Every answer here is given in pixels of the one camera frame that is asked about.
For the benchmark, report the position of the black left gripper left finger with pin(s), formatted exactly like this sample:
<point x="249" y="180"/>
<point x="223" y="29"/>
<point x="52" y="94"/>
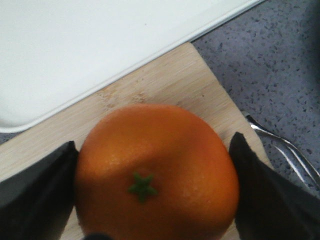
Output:
<point x="36" y="203"/>

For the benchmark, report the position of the metal cutting board handle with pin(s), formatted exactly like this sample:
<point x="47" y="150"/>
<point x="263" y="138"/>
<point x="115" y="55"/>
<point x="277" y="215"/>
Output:
<point x="302" y="167"/>

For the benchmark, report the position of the orange mandarin fruit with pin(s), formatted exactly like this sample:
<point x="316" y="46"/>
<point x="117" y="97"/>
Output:
<point x="155" y="172"/>

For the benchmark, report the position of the cream rectangular tray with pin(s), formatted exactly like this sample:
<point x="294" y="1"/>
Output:
<point x="54" y="53"/>

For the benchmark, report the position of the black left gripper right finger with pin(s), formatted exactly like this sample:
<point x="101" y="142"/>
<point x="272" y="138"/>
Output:
<point x="270" y="207"/>

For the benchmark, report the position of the bamboo cutting board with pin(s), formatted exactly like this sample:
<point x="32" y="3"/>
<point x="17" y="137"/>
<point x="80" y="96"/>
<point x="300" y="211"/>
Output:
<point x="180" y="77"/>

